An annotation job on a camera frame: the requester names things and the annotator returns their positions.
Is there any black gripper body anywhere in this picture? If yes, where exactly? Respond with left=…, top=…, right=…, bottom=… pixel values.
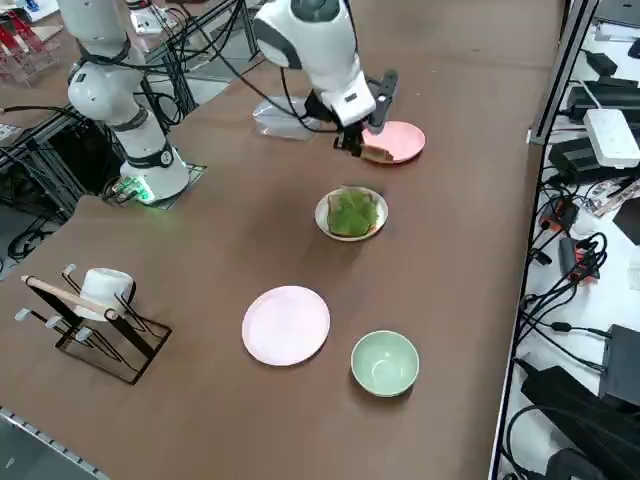
left=303, top=90, right=369, bottom=137

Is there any brown-crust bread slice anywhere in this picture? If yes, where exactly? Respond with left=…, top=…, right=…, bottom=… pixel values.
left=360, top=142, right=395, bottom=164
left=327, top=192, right=380, bottom=236

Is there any green lettuce leaf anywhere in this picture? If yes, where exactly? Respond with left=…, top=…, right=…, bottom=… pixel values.
left=327, top=186, right=380, bottom=237

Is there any pale green bowl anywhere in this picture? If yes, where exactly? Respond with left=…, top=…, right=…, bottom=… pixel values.
left=350, top=329, right=420, bottom=399

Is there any pink round plate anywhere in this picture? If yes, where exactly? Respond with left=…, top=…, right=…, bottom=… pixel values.
left=360, top=121, right=427, bottom=165

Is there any white round plate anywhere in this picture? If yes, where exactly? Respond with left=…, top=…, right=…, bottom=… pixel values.
left=314, top=185, right=390, bottom=243

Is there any pale pinkish round plate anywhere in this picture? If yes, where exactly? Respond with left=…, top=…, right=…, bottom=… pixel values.
left=241, top=285, right=332, bottom=368

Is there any black wrist-mounted cylinder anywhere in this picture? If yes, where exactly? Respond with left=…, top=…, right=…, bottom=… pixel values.
left=367, top=69, right=400, bottom=135

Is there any clear plastic food container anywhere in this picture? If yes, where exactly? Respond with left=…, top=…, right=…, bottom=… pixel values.
left=251, top=96, right=321, bottom=143

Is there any red and black device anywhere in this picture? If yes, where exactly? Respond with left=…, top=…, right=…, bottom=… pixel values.
left=538, top=196, right=580, bottom=232

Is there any large black power adapter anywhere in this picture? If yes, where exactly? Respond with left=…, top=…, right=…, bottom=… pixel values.
left=548, top=135, right=614, bottom=184

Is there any orange and black device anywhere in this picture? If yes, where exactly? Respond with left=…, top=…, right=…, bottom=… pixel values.
left=557, top=235, right=603, bottom=286

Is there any black charger brick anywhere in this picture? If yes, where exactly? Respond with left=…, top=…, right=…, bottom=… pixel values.
left=584, top=49, right=619, bottom=79

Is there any patterned packet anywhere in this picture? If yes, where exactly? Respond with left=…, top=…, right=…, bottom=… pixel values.
left=589, top=177, right=640, bottom=217

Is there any white ceramic cup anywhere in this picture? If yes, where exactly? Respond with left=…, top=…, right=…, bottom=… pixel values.
left=73, top=267, right=137, bottom=322

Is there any clear acrylic shelf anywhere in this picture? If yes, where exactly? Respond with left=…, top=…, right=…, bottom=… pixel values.
left=0, top=8, right=65, bottom=90

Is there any black flat box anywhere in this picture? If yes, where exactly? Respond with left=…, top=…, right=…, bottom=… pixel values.
left=601, top=323, right=640, bottom=407

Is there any black bag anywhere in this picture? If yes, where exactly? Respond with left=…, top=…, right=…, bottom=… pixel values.
left=518, top=364, right=640, bottom=480

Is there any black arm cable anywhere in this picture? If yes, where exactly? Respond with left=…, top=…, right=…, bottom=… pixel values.
left=79, top=0, right=346, bottom=134

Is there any black metal frame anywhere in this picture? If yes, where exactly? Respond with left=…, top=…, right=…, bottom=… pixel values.
left=0, top=107, right=129, bottom=224

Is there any black wire cup rack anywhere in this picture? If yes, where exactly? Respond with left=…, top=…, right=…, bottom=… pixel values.
left=20, top=263, right=173, bottom=387

